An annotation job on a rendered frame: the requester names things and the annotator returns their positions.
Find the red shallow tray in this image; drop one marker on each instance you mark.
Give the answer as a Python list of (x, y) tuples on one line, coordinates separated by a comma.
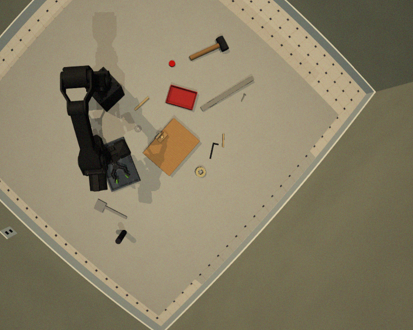
[(181, 97)]

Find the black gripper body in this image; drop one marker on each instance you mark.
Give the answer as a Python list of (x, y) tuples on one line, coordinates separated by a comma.
[(120, 148)]

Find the black-headed mallet with wooden handle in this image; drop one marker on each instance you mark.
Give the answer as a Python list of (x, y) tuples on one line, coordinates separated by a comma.
[(221, 43)]

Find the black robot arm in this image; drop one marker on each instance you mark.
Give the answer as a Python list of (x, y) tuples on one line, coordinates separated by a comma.
[(91, 160)]

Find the small wooden block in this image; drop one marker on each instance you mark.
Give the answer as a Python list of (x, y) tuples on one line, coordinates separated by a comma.
[(164, 135)]

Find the light wooden board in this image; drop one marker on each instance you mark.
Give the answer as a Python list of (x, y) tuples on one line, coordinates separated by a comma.
[(174, 148)]

